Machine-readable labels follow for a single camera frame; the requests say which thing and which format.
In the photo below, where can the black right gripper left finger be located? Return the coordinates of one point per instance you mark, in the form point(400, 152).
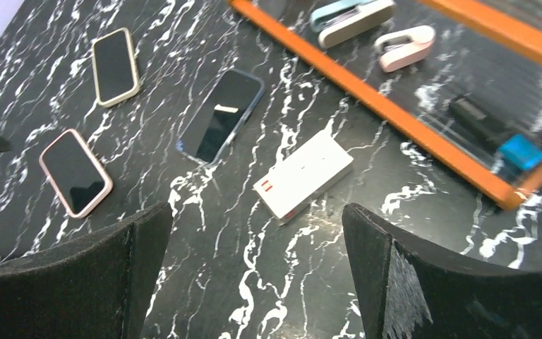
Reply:
point(96, 286)

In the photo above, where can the white rectangular box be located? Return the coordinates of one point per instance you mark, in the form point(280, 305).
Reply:
point(294, 183)

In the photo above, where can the teal and white stapler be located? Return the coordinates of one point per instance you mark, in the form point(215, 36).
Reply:
point(342, 20)

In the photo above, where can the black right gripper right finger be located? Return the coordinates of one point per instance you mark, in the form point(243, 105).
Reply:
point(409, 287)

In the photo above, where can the orange wooden shelf rack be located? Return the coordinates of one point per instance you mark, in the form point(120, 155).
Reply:
point(505, 195)

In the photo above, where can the black marker blue cap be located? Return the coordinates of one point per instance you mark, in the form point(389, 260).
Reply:
point(496, 134)

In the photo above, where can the pink stapler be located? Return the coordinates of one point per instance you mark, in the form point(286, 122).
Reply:
point(404, 47)

